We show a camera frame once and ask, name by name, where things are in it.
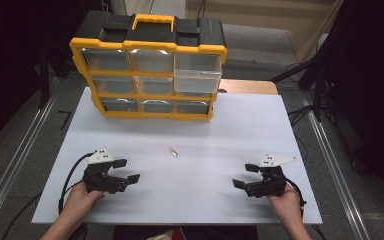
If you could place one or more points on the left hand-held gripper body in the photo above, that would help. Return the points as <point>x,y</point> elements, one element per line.
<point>101,180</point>

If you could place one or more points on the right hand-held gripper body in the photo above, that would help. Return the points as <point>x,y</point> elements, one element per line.
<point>270,183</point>

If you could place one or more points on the small tan plastic piece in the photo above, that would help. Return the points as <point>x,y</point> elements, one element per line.
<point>173,152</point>

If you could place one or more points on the clear plastic drawer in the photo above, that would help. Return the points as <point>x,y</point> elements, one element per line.
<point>196,75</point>

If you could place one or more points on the person's right hand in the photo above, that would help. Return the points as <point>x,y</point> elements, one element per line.
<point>286,206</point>

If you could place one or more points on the person's left hand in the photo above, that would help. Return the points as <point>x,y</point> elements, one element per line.
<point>80,201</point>

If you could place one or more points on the person's dark clothing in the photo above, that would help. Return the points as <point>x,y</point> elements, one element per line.
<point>213,233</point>

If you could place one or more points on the wooden table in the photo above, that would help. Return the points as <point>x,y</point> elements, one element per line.
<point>250,87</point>

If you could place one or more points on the set of clear organizer drawers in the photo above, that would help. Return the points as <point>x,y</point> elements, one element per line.
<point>151,61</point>

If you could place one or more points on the yellow floor tape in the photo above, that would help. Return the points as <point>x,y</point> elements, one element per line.
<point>383,216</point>

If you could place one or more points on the yellow and black organizer cabinet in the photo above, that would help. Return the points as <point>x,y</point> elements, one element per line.
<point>153,36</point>

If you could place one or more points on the dark curtain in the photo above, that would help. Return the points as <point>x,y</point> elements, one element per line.
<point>10,66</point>
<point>366,83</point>

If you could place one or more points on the metal floor rail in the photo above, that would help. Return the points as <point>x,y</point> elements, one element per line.
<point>16,163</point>
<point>338,176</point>

